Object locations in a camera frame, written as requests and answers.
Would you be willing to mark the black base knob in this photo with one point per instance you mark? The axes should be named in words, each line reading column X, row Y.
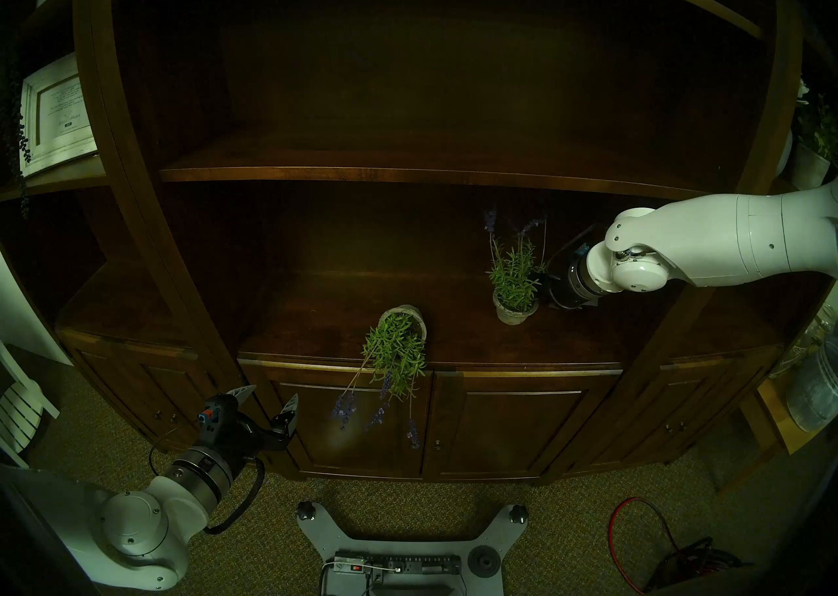
column 518, row 514
column 305, row 510

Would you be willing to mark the white round vase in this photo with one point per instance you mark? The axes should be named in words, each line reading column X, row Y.
column 784, row 155

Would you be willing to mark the white orchid flower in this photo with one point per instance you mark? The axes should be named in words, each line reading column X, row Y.
column 802, row 89

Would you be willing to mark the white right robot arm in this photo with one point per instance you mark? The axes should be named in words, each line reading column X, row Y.
column 720, row 241

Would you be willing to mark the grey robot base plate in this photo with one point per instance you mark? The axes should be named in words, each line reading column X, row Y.
column 321, row 530

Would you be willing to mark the dark trailing plant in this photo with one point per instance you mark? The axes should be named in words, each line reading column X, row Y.
column 25, row 143

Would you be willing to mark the wooden cabinet door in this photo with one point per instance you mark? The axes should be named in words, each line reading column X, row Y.
column 314, row 451
column 517, row 431

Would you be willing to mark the clear vase with twigs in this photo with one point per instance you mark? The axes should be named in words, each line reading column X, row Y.
column 808, row 333

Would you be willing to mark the light wooden side table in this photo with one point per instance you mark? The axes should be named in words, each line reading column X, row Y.
column 776, row 415

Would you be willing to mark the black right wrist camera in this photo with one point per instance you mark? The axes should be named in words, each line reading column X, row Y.
column 581, row 250

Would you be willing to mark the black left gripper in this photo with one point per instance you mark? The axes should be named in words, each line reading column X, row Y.
column 252, row 439

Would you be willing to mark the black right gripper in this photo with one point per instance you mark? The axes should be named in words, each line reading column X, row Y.
column 558, row 288

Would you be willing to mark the white framed certificate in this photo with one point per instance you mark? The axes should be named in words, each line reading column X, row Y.
column 62, row 110

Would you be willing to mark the white slatted wooden chair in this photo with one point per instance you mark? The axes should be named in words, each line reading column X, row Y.
column 19, row 411

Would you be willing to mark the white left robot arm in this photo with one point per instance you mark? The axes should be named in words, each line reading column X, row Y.
column 137, row 529

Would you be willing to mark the black power strip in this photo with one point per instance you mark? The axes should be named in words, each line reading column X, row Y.
column 412, row 563

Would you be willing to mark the black round disk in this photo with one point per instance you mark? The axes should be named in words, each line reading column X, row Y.
column 484, row 562

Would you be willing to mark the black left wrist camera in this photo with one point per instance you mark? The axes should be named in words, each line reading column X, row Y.
column 215, row 415

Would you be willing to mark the dark wooden shelf cabinet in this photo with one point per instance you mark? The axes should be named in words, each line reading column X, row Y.
column 425, row 110

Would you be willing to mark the green plant in white pot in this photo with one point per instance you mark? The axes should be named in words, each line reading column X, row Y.
column 808, row 169

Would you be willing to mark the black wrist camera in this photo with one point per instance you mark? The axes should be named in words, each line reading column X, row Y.
column 581, row 250
column 215, row 415

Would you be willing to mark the fake lavender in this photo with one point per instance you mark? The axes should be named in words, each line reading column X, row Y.
column 396, row 352
column 514, row 277

